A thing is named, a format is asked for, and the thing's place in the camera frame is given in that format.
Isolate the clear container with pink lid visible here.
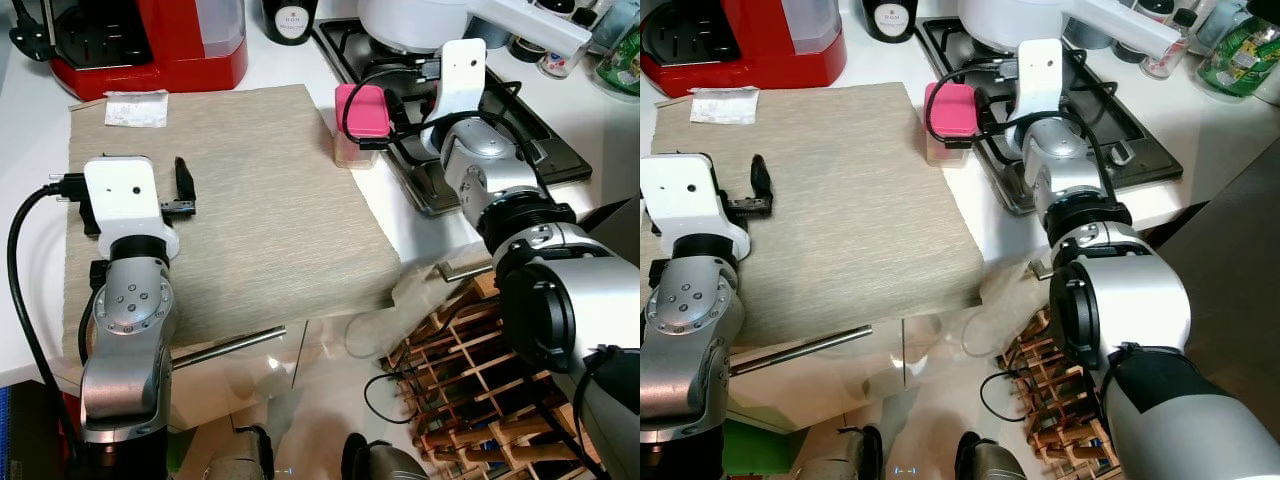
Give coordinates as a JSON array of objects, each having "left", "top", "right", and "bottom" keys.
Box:
[
  {"left": 333, "top": 83, "right": 393, "bottom": 169},
  {"left": 923, "top": 82, "right": 981, "bottom": 168}
]

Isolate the black mini fridge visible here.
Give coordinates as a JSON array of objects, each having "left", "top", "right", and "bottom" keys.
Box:
[
  {"left": 575, "top": 195, "right": 641, "bottom": 261},
  {"left": 1140, "top": 135, "right": 1280, "bottom": 421}
]

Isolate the beige woven counter mat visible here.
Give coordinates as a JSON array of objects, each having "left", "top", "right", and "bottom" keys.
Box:
[
  {"left": 62, "top": 85, "right": 401, "bottom": 351},
  {"left": 650, "top": 82, "right": 986, "bottom": 346}
]

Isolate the red coffee machine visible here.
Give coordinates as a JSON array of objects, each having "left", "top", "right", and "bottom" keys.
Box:
[
  {"left": 10, "top": 0, "right": 249, "bottom": 101},
  {"left": 640, "top": 0, "right": 848, "bottom": 98}
]

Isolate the black jar with white label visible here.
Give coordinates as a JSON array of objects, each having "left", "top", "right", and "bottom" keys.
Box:
[
  {"left": 262, "top": 0, "right": 319, "bottom": 46},
  {"left": 863, "top": 0, "right": 919, "bottom": 43}
]

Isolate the steel gas hob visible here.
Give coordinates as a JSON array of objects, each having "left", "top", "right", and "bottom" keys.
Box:
[
  {"left": 310, "top": 18, "right": 593, "bottom": 217},
  {"left": 915, "top": 15, "right": 1191, "bottom": 216}
]

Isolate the small clear spice bottle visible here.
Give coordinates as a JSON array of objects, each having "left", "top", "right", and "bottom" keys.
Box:
[
  {"left": 1140, "top": 40, "right": 1191, "bottom": 81},
  {"left": 540, "top": 42, "right": 586, "bottom": 79}
]

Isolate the green printed packet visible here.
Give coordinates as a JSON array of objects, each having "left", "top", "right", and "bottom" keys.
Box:
[
  {"left": 597, "top": 25, "right": 641, "bottom": 98},
  {"left": 1197, "top": 15, "right": 1280, "bottom": 99}
]

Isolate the green box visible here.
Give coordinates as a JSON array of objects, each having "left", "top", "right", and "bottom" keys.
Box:
[{"left": 725, "top": 420, "right": 811, "bottom": 480}]

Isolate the wooden slatted rack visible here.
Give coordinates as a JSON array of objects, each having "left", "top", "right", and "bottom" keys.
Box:
[
  {"left": 380, "top": 275, "right": 601, "bottom": 480},
  {"left": 995, "top": 310, "right": 1126, "bottom": 480}
]

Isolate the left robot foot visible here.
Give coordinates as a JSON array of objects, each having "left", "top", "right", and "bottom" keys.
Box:
[
  {"left": 800, "top": 425, "right": 886, "bottom": 480},
  {"left": 205, "top": 428, "right": 276, "bottom": 480}
]

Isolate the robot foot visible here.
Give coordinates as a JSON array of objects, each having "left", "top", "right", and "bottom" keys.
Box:
[
  {"left": 800, "top": 425, "right": 886, "bottom": 480},
  {"left": 955, "top": 430, "right": 1041, "bottom": 480},
  {"left": 205, "top": 428, "right": 276, "bottom": 480},
  {"left": 340, "top": 432, "right": 431, "bottom": 480}
]

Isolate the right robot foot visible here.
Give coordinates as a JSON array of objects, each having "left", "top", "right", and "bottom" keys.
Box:
[
  {"left": 955, "top": 430, "right": 1041, "bottom": 480},
  {"left": 340, "top": 432, "right": 431, "bottom": 480}
]

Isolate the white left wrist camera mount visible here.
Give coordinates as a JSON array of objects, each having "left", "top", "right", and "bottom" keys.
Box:
[
  {"left": 83, "top": 155, "right": 181, "bottom": 261},
  {"left": 640, "top": 152, "right": 751, "bottom": 261}
]

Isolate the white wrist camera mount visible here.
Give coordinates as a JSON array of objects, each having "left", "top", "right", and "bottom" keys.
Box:
[
  {"left": 640, "top": 152, "right": 751, "bottom": 261},
  {"left": 1015, "top": 38, "right": 1066, "bottom": 126},
  {"left": 83, "top": 155, "right": 181, "bottom": 261},
  {"left": 425, "top": 40, "right": 488, "bottom": 131}
]

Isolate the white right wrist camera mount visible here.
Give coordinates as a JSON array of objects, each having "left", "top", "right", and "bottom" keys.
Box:
[
  {"left": 425, "top": 40, "right": 488, "bottom": 131},
  {"left": 1015, "top": 38, "right": 1066, "bottom": 126}
]

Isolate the white pot with handle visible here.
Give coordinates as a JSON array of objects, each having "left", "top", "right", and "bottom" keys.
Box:
[
  {"left": 358, "top": 0, "right": 593, "bottom": 58},
  {"left": 958, "top": 0, "right": 1193, "bottom": 61}
]

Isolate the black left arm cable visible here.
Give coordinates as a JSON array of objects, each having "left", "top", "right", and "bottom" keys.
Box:
[{"left": 5, "top": 175, "right": 96, "bottom": 471}]

